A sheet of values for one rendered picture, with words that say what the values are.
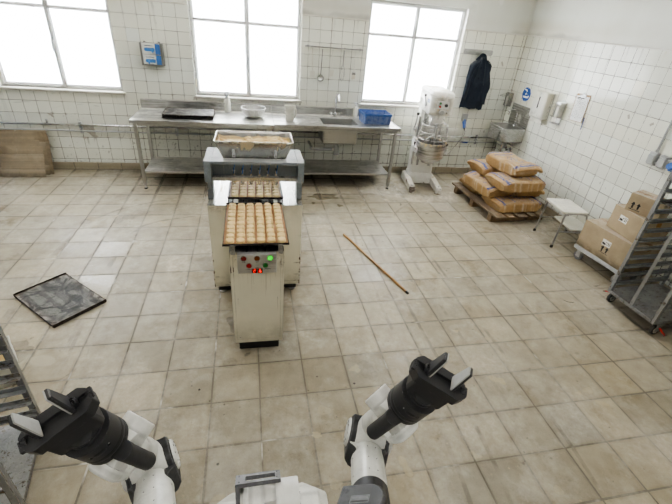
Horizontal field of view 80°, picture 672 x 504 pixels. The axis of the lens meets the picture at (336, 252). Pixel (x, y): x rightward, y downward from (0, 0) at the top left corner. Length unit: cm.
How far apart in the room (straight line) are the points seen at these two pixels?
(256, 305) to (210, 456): 92
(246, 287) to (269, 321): 33
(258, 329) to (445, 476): 147
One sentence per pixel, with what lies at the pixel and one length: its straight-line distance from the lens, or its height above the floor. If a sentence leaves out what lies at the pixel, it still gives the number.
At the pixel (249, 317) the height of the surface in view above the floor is 32.
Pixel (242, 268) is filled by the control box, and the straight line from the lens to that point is 254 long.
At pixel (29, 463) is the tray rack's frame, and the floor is 15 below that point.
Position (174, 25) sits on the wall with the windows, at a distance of 600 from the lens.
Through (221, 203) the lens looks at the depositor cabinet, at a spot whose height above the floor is 84.
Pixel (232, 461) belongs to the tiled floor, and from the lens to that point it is 252.
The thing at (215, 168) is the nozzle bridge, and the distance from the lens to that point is 312.
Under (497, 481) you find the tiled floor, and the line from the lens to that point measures 269.
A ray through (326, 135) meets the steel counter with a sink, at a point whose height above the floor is 73.
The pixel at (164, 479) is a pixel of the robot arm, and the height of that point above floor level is 115.
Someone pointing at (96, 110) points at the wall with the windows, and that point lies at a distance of 638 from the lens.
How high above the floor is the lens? 214
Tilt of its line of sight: 31 degrees down
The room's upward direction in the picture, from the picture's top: 5 degrees clockwise
